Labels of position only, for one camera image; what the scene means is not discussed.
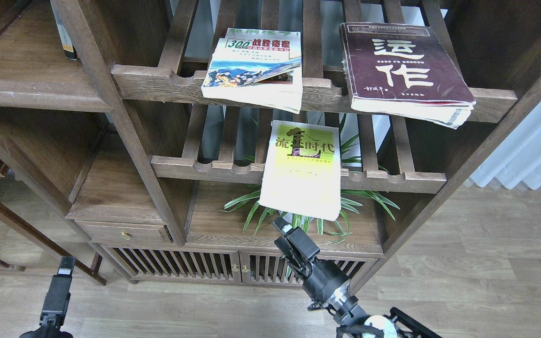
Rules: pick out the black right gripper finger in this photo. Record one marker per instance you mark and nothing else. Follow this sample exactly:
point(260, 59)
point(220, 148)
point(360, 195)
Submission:
point(297, 246)

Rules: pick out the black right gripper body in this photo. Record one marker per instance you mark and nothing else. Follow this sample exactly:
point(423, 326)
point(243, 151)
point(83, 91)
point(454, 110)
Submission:
point(325, 283)

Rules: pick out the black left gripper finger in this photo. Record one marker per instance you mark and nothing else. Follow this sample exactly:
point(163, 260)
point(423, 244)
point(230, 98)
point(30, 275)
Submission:
point(58, 296)

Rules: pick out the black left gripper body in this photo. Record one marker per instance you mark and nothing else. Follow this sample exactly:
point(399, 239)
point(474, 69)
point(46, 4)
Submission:
point(49, 327)

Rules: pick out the yellow green book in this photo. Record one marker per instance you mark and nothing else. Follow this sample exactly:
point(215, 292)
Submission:
point(302, 170)

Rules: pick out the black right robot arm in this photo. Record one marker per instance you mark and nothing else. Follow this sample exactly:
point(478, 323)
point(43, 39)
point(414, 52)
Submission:
point(353, 321)

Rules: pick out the upright book on shelf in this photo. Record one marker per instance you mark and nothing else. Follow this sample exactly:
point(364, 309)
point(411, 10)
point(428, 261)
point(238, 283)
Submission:
point(67, 45)

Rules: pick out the green spider plant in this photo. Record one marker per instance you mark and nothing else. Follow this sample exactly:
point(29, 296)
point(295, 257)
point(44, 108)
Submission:
point(339, 228)

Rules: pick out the brass drawer knob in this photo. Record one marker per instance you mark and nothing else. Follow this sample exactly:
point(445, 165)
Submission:
point(126, 236)

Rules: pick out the white blue 300 book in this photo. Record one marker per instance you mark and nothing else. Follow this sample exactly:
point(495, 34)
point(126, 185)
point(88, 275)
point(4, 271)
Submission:
point(260, 67)

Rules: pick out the maroon book white characters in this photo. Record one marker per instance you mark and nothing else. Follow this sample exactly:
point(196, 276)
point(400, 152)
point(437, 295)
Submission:
point(403, 70)

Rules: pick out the dark wooden bookshelf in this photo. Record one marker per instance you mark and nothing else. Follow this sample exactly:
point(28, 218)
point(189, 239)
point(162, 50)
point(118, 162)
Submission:
point(123, 140)

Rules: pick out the white curtain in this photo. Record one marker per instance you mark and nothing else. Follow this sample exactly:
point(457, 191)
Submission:
point(517, 160)

